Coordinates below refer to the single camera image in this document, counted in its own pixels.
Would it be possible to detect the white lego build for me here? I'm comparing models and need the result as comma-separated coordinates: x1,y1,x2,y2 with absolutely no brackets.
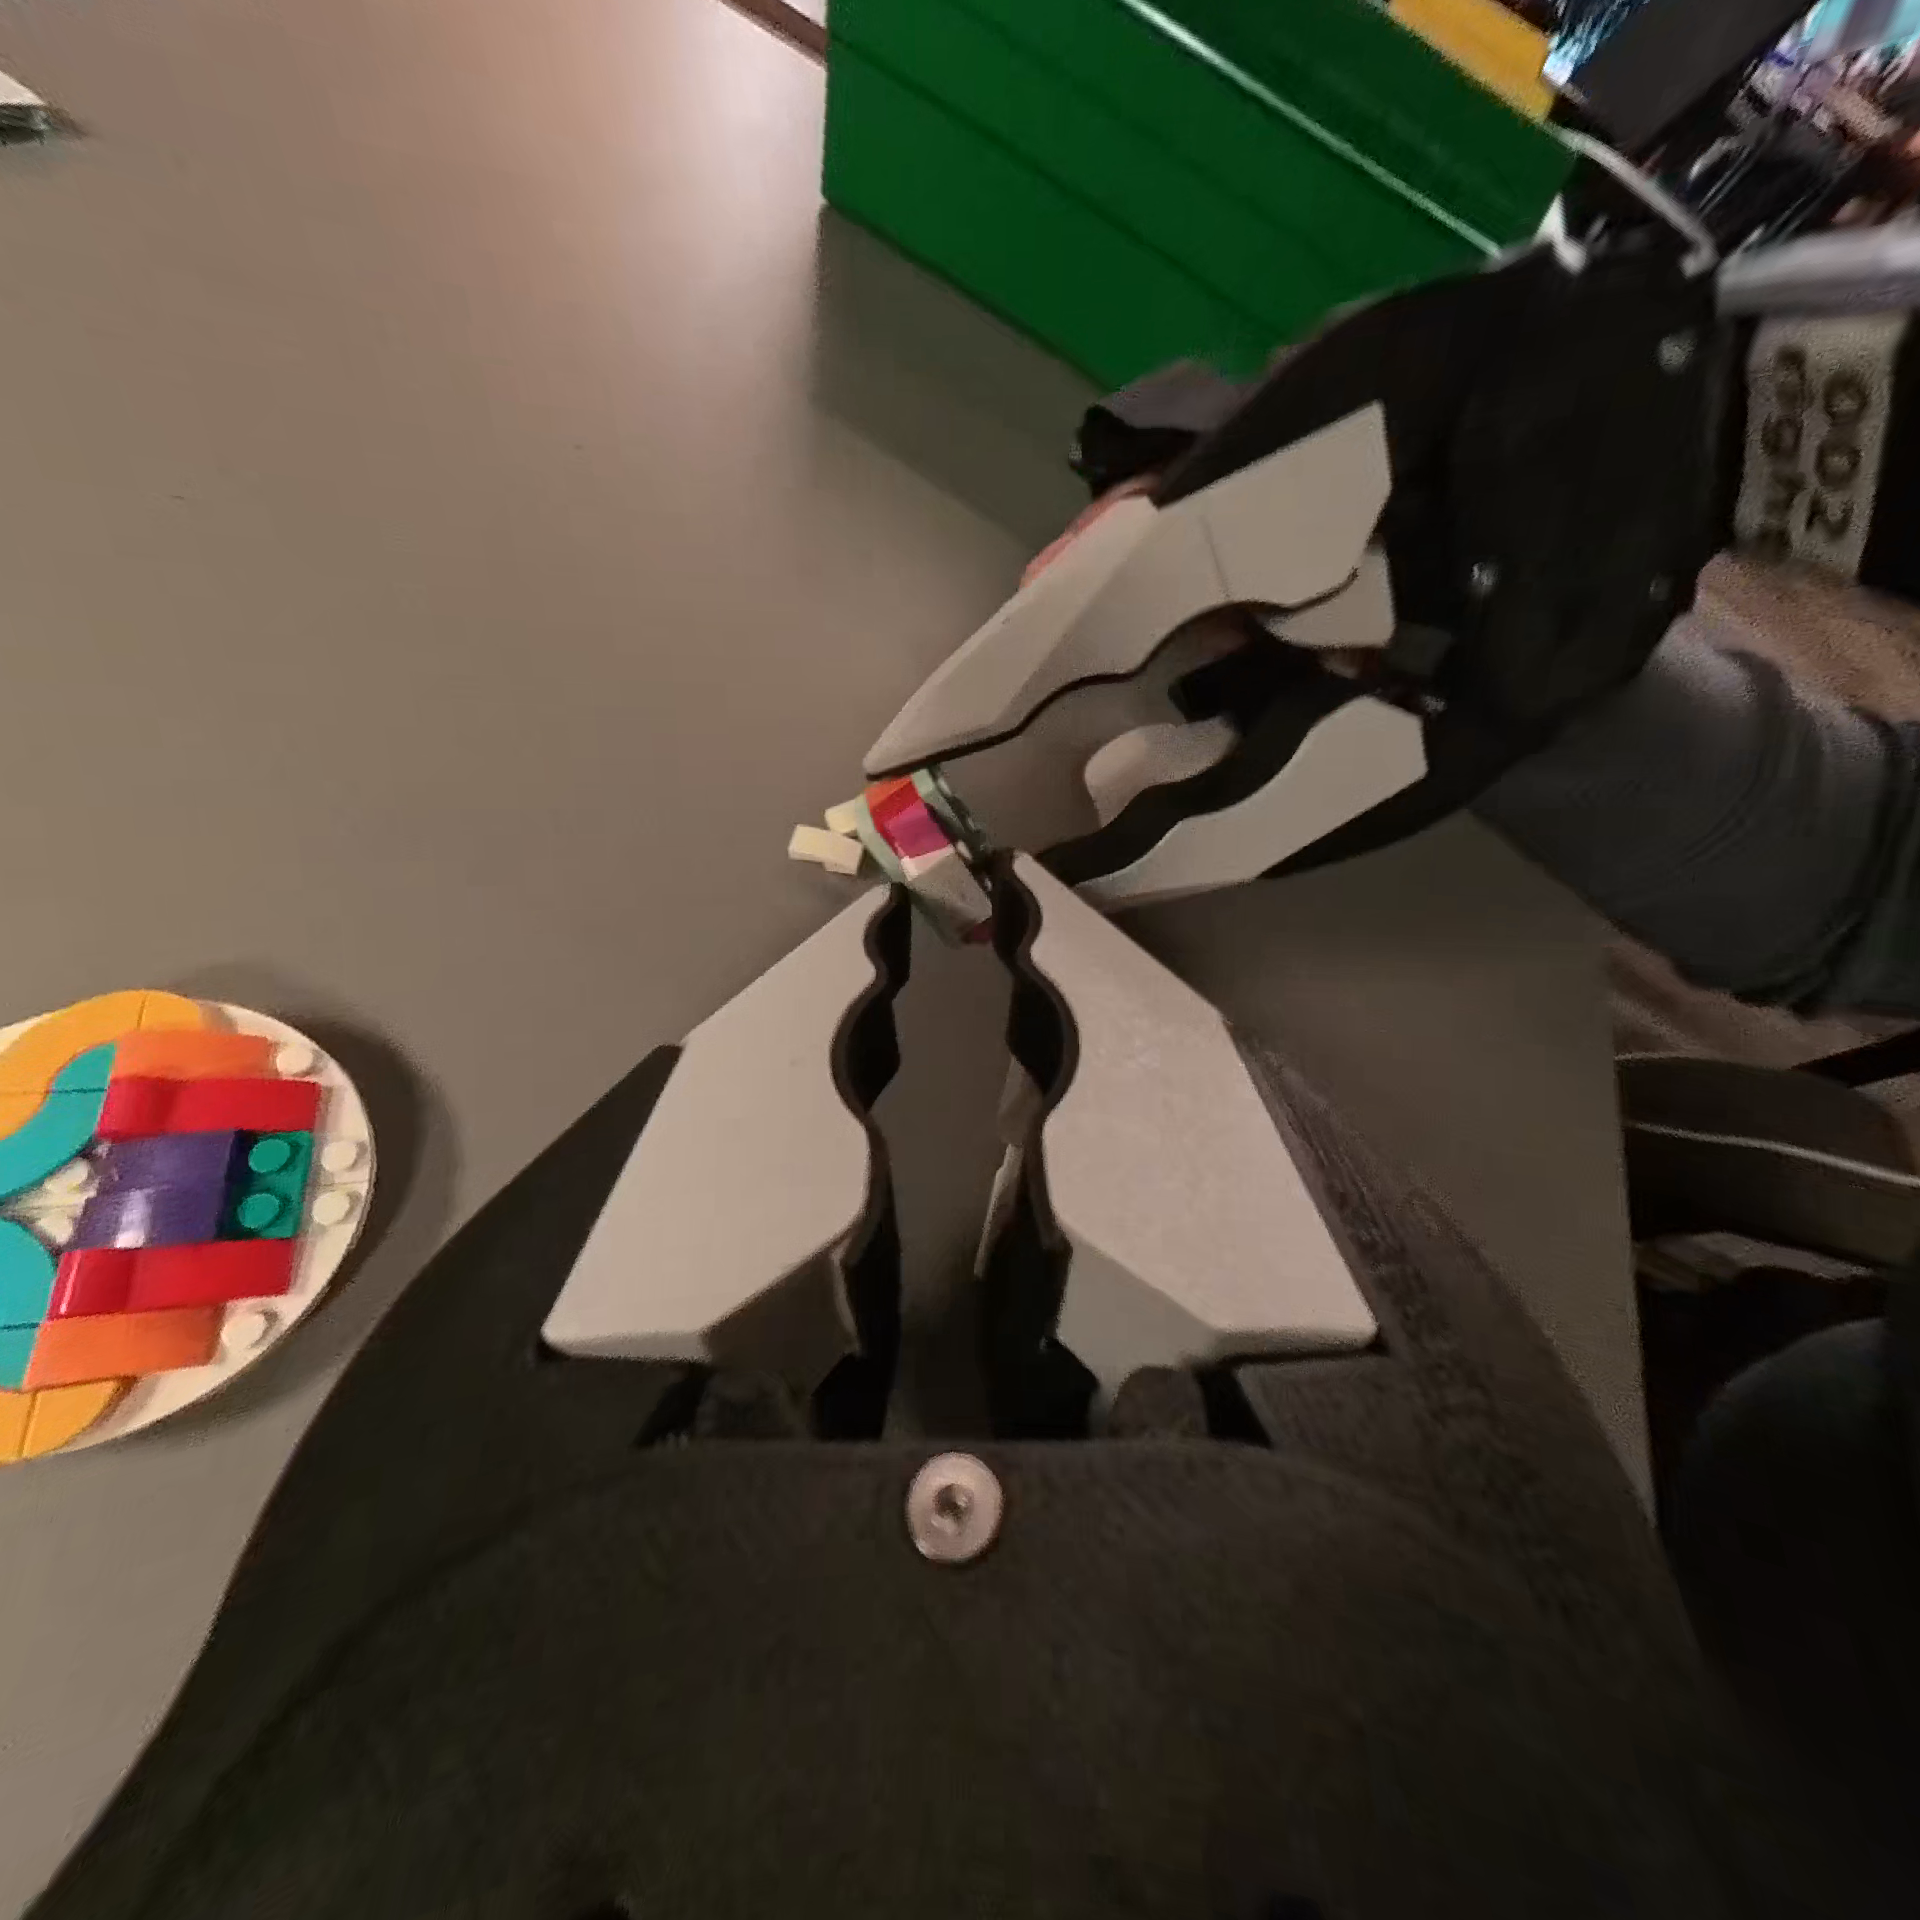
972,1065,1051,1281

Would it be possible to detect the yellow plastic bin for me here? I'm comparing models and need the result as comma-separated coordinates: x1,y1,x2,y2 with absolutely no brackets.
1387,0,1556,118

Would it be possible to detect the green plastic bin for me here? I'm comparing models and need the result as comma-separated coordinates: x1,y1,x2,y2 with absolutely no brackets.
823,0,1578,388

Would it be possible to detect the person's right hand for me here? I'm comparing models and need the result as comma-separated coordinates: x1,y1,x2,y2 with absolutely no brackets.
1023,482,1163,587

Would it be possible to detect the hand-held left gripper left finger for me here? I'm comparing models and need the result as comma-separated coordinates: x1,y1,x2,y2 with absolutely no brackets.
540,883,913,1394

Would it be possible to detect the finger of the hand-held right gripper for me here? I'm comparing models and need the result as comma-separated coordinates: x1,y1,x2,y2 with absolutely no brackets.
1036,697,1434,913
863,401,1407,781

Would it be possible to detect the mint red orange lego block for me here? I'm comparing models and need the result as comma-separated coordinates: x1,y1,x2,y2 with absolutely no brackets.
787,769,994,950

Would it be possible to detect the round white rainbow lego plate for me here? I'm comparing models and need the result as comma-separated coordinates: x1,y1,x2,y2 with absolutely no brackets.
0,989,377,1466

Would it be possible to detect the person's right forearm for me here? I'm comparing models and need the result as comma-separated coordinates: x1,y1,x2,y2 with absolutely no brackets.
1476,632,1920,1014

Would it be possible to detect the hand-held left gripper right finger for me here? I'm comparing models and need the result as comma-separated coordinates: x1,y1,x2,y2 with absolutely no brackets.
985,853,1381,1394

